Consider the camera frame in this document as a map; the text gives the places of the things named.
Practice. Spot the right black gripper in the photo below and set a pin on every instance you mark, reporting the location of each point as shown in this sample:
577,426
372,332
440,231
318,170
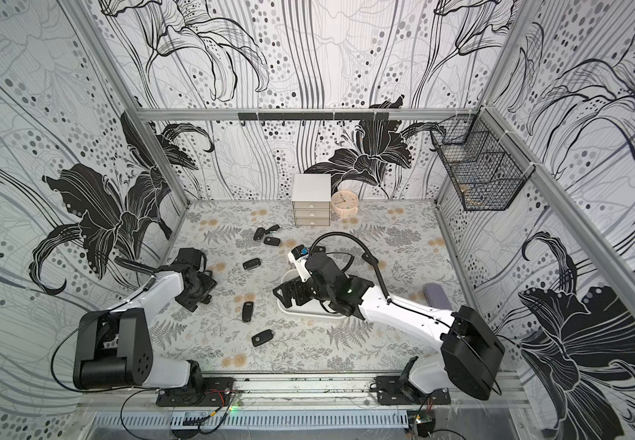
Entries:
300,289

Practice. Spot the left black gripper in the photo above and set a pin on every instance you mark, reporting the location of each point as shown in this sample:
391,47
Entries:
192,303

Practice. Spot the white storage tray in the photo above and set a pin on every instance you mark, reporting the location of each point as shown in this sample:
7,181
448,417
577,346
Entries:
296,298

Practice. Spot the black key with buttons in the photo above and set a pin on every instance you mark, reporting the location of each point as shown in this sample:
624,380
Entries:
251,264

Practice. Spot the black key front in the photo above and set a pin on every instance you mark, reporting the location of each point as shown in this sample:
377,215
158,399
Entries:
262,338

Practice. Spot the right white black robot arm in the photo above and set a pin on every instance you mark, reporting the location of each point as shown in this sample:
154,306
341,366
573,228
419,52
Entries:
469,353

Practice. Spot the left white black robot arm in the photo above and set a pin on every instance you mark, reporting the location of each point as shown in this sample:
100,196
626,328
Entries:
114,348

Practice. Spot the black VW key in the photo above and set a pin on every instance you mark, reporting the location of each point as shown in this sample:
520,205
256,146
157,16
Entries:
272,241

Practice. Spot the black chrome key fob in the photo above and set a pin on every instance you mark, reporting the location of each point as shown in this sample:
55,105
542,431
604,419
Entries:
273,227

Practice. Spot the black flip key upper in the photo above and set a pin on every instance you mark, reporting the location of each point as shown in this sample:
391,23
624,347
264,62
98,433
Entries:
259,234

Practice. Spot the pink round alarm clock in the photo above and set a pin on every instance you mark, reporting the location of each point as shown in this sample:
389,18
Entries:
344,203

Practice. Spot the white mini drawer cabinet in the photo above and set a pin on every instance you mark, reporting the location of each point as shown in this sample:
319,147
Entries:
311,200

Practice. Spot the purple glasses case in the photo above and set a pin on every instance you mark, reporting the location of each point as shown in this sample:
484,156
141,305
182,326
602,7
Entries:
436,296

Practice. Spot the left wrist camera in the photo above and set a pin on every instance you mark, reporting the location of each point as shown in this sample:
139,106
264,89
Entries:
193,257

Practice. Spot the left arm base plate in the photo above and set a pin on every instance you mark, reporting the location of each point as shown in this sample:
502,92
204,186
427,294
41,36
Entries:
212,392

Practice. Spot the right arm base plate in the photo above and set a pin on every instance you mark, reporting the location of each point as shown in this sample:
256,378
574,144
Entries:
391,390

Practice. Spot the white cable duct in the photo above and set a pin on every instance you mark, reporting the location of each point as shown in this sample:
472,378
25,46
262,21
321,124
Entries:
259,420

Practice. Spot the black wire wall basket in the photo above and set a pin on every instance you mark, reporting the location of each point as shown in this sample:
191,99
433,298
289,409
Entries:
483,173

